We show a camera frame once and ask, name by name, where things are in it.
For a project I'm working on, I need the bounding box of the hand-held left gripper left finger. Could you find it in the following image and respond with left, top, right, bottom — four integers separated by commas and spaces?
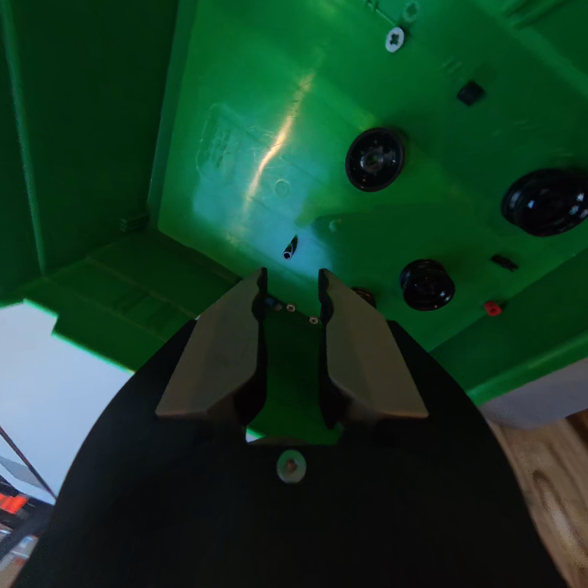
155, 268, 268, 426

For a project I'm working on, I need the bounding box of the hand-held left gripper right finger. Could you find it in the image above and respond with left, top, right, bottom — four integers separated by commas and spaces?
318, 269, 430, 430

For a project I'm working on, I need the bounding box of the green plastic bin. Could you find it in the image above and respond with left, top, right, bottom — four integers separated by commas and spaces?
0, 0, 588, 445

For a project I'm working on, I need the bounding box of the pale office desk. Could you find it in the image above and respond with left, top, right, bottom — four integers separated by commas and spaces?
0, 303, 134, 506

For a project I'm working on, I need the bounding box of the wooden board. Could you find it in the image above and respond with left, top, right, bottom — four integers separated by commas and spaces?
487, 409, 588, 588

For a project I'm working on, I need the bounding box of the background storage shelving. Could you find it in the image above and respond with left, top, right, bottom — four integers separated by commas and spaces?
0, 478, 53, 588

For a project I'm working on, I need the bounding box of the small black bush piece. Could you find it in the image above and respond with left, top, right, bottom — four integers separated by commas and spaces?
456, 80, 486, 107

